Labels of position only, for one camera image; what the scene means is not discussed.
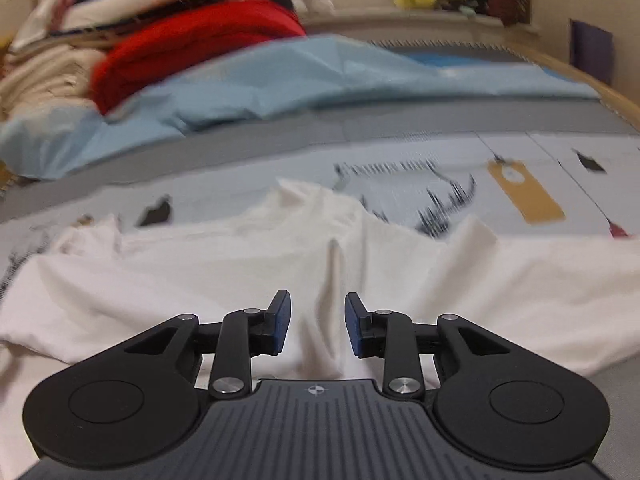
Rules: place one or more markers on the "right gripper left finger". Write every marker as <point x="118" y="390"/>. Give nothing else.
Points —
<point x="140" y="398"/>

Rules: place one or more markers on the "grey patterned bed cover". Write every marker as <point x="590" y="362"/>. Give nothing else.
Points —
<point x="523" y="167"/>

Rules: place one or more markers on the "cream folded blanket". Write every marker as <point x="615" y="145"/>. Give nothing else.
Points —
<point x="60" y="73"/>

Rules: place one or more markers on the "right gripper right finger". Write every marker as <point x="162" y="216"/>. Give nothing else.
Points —
<point x="492" y="399"/>

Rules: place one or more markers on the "red blanket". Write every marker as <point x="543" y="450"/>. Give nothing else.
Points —
<point x="184" y="40"/>

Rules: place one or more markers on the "white long-sleeve shirt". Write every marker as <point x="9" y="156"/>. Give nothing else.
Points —
<point x="572" y="299"/>

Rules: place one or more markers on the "light blue bed sheet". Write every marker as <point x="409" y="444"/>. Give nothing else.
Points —
<point x="281" y="77"/>

